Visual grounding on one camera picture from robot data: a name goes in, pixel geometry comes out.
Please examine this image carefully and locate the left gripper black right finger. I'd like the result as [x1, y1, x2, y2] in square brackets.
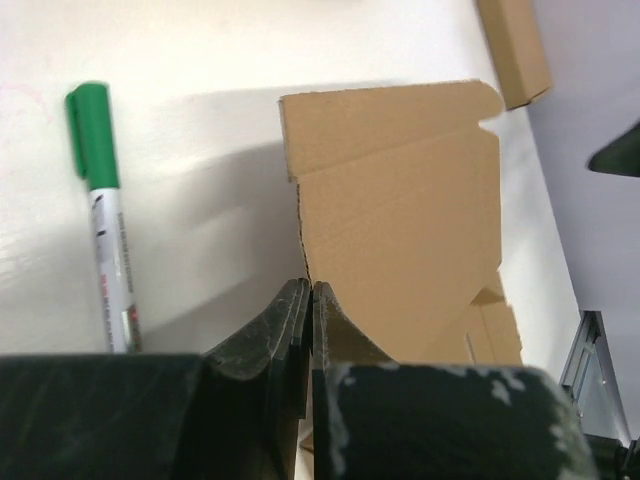
[312, 282, 598, 479]

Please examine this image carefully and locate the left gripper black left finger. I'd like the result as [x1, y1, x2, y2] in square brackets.
[1, 279, 311, 479]

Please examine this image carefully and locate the green white marker pen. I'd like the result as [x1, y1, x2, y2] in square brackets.
[65, 81, 143, 354]

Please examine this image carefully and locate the large closed cardboard box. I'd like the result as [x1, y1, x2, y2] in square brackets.
[476, 0, 553, 110]

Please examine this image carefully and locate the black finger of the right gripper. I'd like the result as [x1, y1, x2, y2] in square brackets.
[587, 123, 640, 178]

